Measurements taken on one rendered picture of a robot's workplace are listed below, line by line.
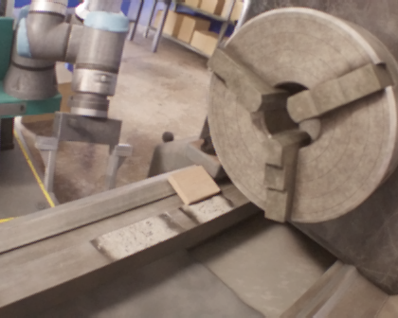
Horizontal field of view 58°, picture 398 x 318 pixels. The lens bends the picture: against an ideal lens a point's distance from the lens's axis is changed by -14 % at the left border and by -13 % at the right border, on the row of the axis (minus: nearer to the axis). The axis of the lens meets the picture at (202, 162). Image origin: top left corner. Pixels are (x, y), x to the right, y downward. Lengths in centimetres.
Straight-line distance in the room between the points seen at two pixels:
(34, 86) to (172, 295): 76
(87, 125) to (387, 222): 56
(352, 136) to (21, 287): 42
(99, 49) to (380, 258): 62
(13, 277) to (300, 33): 45
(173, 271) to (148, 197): 14
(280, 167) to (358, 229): 28
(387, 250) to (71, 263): 49
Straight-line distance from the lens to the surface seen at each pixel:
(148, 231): 62
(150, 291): 67
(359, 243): 69
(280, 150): 42
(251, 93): 43
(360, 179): 43
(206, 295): 70
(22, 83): 121
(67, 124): 75
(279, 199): 46
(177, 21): 492
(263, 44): 47
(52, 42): 87
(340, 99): 40
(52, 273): 53
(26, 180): 155
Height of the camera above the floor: 123
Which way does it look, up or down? 28 degrees down
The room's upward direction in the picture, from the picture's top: 19 degrees clockwise
